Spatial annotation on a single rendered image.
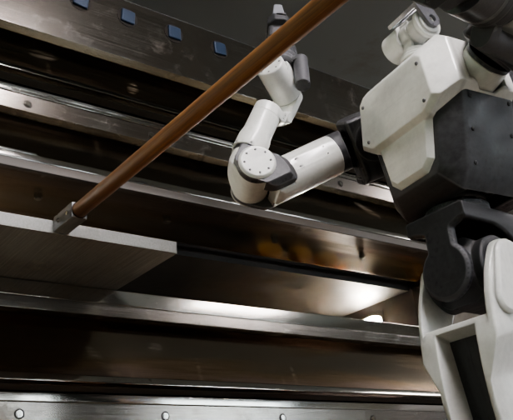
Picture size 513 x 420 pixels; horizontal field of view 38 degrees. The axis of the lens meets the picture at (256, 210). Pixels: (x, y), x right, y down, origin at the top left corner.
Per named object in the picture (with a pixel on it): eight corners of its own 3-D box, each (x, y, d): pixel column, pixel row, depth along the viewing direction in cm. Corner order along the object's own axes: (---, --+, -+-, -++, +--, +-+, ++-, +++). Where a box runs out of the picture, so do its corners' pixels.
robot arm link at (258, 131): (246, 123, 168) (213, 191, 159) (253, 96, 159) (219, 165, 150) (290, 142, 168) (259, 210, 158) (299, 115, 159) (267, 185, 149)
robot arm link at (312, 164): (251, 227, 158) (336, 187, 166) (261, 197, 146) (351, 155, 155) (223, 185, 162) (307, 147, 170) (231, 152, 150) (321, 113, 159)
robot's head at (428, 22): (421, 50, 155) (400, 20, 156) (450, 26, 148) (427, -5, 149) (405, 59, 151) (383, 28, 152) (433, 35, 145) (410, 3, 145)
